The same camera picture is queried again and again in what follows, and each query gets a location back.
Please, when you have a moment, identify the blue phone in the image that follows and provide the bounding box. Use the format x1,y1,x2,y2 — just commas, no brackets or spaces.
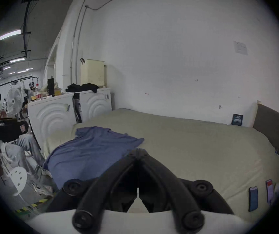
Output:
248,186,258,212

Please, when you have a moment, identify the cream laundry basket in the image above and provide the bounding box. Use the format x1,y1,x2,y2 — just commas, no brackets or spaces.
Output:
80,59,107,87

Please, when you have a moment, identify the blue shirt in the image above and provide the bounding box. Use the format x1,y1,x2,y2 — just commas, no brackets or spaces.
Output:
42,126,145,187

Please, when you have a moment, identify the phone with red case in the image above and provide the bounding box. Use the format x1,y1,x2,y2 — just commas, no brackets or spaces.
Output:
265,179,275,203

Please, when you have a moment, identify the white standing fan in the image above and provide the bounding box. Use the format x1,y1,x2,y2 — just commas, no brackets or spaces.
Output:
6,88,23,114

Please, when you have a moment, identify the white round stool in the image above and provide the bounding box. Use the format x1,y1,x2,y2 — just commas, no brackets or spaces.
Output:
9,166,28,196

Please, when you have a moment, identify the small dark blue box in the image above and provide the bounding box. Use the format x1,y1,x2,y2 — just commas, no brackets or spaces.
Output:
231,114,244,126

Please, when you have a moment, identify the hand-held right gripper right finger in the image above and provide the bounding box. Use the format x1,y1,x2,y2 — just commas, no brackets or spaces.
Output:
138,148,235,233

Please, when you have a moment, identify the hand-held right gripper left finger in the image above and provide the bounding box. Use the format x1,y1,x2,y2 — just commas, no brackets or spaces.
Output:
47,148,139,234

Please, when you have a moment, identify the grey padded headboard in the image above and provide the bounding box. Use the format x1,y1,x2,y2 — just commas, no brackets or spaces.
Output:
253,103,279,174

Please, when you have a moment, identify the white washing machine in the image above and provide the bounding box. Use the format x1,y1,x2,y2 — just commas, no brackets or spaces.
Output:
28,93,77,150
73,88,112,124

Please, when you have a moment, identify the bed with beige sheet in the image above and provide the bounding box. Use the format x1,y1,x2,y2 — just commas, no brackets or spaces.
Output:
42,108,279,224

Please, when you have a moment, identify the black garment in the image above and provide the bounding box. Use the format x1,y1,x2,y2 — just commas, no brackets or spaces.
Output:
65,83,98,93

